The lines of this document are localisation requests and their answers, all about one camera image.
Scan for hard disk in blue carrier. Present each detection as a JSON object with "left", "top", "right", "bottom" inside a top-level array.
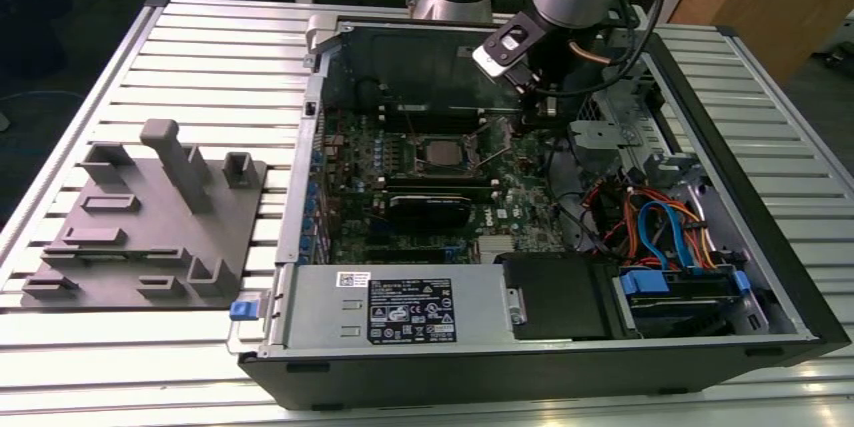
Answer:
[{"left": 616, "top": 269, "right": 752, "bottom": 341}]

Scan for copper coloured hose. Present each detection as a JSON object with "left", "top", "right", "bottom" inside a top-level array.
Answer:
[{"left": 570, "top": 39, "right": 606, "bottom": 66}]

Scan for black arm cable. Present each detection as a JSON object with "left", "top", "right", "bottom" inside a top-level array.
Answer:
[{"left": 532, "top": 0, "right": 675, "bottom": 98}]

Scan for black graphics card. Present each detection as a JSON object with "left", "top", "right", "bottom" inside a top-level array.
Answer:
[{"left": 384, "top": 192, "right": 473, "bottom": 234}]

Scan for metal disk bay cage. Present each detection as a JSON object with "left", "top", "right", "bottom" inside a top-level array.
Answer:
[{"left": 566, "top": 74, "right": 712, "bottom": 193}]

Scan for silver CPU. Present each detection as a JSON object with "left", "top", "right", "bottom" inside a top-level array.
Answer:
[{"left": 425, "top": 139, "right": 472, "bottom": 168}]

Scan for grey power supply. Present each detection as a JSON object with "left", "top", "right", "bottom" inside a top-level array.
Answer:
[{"left": 263, "top": 264, "right": 519, "bottom": 351}]

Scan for orange power wires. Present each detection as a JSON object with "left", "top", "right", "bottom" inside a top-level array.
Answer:
[{"left": 619, "top": 186, "right": 726, "bottom": 273}]

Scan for small silver heatsink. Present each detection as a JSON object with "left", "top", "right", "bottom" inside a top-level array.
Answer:
[{"left": 477, "top": 234, "right": 519, "bottom": 254}]

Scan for green motherboard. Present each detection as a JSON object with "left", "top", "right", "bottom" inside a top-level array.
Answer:
[{"left": 319, "top": 111, "right": 582, "bottom": 266}]

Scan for CPU socket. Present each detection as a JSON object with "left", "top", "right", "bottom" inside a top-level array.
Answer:
[{"left": 412, "top": 134, "right": 485, "bottom": 179}]

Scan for blue data wire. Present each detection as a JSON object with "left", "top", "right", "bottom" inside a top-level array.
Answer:
[{"left": 635, "top": 200, "right": 702, "bottom": 276}]

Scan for black PC case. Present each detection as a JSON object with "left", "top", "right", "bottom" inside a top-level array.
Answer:
[{"left": 236, "top": 14, "right": 852, "bottom": 412}]

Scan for grey parts rack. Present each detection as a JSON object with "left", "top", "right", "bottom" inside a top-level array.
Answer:
[{"left": 18, "top": 118, "right": 269, "bottom": 309}]

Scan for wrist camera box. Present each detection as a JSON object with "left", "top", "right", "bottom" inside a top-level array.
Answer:
[{"left": 471, "top": 14, "right": 546, "bottom": 79}]

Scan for black drive housing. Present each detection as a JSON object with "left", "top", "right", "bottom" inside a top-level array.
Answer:
[{"left": 499, "top": 252, "right": 632, "bottom": 343}]

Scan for black wire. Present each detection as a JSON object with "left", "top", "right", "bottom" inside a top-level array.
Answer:
[{"left": 543, "top": 139, "right": 606, "bottom": 254}]

